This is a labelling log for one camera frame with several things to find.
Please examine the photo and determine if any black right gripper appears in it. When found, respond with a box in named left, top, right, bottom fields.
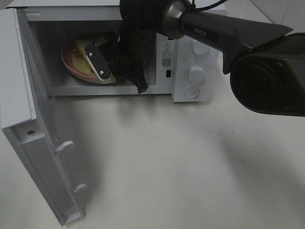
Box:
left=85, top=23, right=150, bottom=94

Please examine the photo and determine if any toast sandwich with ham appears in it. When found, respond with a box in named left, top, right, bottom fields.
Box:
left=72, top=38, right=108, bottom=83

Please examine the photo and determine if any pink plate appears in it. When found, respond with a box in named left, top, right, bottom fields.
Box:
left=61, top=32, right=116, bottom=84

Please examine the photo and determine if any round white door button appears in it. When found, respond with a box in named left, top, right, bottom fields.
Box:
left=185, top=87, right=200, bottom=99

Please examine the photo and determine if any white microwave door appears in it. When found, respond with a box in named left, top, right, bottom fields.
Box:
left=0, top=8, right=86, bottom=225

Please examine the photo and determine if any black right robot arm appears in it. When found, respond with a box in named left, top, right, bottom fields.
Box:
left=85, top=0, right=305, bottom=116

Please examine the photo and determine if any glass microwave turntable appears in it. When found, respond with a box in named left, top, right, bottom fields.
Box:
left=134, top=37, right=154, bottom=71

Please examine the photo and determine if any white warning label sticker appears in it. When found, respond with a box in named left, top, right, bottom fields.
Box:
left=160, top=40, right=174, bottom=70

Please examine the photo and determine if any white microwave oven body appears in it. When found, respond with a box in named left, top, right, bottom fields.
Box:
left=5, top=0, right=219, bottom=102

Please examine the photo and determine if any lower white timer knob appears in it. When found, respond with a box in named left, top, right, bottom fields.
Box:
left=187, top=65, right=205, bottom=83

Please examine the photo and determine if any upper white power knob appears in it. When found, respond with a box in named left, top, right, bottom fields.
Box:
left=192, top=41, right=210, bottom=55

